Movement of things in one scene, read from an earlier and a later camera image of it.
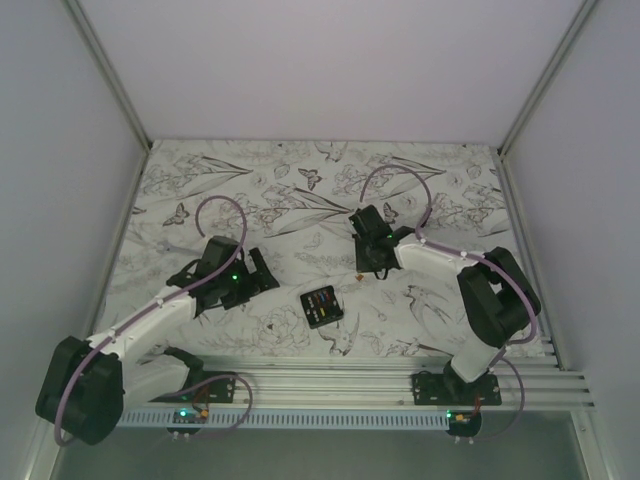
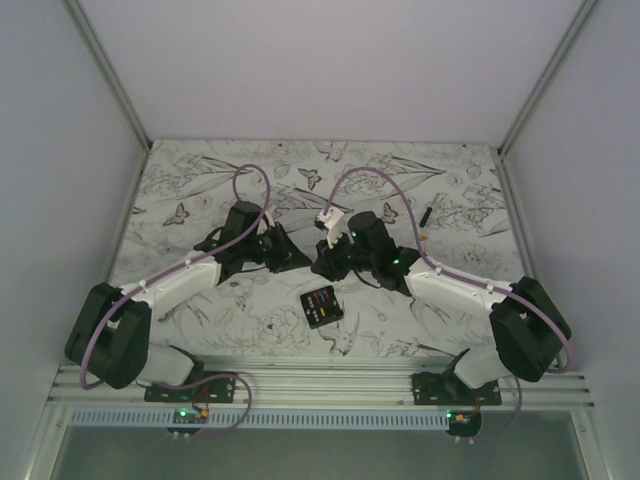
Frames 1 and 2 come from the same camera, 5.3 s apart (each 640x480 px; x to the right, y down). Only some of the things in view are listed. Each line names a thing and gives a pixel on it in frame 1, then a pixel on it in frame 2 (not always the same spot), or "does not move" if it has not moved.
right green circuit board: [463, 423] does not move
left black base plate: [217, 391] does not move
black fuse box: [321, 307] does not move
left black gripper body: [239, 285] → [257, 248]
